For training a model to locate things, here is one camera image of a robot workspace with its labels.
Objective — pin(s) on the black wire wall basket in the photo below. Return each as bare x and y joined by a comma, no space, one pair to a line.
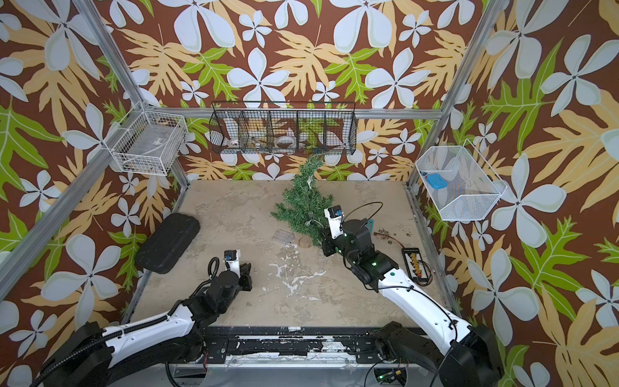
287,128

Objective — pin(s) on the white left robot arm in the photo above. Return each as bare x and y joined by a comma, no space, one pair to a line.
95,356

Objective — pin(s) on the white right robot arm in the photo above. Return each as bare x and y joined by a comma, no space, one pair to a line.
458,353

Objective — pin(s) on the small circuit board with leds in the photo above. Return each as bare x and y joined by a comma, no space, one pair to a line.
390,377

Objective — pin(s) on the clear plastic battery box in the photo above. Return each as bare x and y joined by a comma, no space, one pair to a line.
283,237

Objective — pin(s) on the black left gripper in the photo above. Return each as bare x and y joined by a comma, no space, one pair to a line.
246,276

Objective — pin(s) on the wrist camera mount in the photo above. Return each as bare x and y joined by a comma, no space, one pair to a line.
334,216
232,261

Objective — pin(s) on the left aluminium frame post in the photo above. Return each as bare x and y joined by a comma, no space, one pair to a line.
119,67

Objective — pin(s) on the blue object in basket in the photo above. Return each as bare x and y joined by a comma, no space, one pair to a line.
436,181

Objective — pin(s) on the black tray with parts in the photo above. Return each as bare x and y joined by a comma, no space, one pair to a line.
418,270

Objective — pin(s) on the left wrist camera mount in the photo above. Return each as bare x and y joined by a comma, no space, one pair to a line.
232,261

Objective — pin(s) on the black oval case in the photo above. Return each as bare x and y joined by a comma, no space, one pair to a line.
161,251

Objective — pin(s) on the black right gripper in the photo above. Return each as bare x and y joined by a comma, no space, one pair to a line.
328,243

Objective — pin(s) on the white square wire basket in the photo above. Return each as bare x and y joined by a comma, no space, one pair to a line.
147,141

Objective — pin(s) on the vertical aluminium frame post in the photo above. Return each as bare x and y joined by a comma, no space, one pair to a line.
453,64

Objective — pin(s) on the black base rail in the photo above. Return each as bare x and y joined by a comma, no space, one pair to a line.
358,345

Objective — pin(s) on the white hexagonal mesh basket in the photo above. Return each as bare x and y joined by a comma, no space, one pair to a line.
474,186

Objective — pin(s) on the small green christmas tree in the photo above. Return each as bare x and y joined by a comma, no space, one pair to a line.
293,211

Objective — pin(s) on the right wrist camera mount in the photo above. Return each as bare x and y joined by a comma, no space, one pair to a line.
334,216

